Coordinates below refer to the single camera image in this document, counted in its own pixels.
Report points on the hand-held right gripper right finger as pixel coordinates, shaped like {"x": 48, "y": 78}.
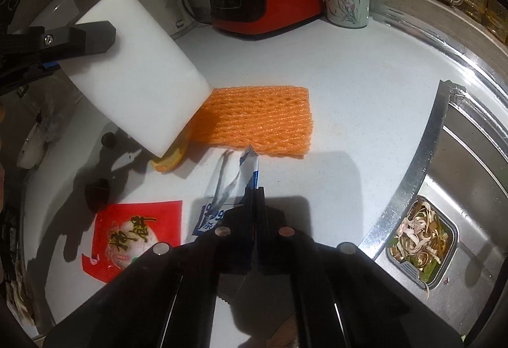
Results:
{"x": 270, "y": 229}

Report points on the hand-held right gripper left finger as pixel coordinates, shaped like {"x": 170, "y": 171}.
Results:
{"x": 242, "y": 229}

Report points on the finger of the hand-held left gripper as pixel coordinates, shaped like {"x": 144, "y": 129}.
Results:
{"x": 87, "y": 36}
{"x": 49, "y": 65}

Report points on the white and blue wipe packet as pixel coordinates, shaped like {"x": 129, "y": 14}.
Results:
{"x": 222, "y": 189}

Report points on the white foam block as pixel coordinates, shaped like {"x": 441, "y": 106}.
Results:
{"x": 139, "y": 86}

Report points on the dark fruit shell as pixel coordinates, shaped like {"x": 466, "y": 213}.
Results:
{"x": 97, "y": 194}
{"x": 108, "y": 140}

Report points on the orange peel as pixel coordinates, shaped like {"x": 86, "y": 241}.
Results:
{"x": 170, "y": 162}

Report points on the orange foam fruit net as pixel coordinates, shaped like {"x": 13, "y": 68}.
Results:
{"x": 258, "y": 118}

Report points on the red snack packet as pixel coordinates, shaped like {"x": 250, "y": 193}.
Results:
{"x": 119, "y": 229}

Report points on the clear plastic bag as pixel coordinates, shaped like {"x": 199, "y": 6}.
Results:
{"x": 39, "y": 122}

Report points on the foil tray of food scraps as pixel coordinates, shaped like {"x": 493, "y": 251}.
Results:
{"x": 420, "y": 237}

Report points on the stainless steel sink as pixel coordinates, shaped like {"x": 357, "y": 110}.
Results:
{"x": 468, "y": 173}

